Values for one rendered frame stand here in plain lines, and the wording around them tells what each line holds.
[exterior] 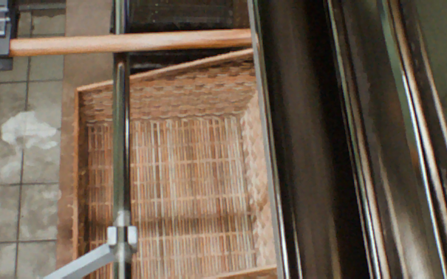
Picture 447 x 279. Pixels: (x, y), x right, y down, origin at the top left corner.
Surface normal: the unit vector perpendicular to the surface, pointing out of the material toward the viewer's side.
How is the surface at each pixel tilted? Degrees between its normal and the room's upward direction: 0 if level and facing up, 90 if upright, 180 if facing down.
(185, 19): 0
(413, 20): 70
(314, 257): 8
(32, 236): 0
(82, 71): 0
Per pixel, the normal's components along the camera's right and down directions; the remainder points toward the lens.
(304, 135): 0.15, -0.57
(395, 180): -0.93, -0.15
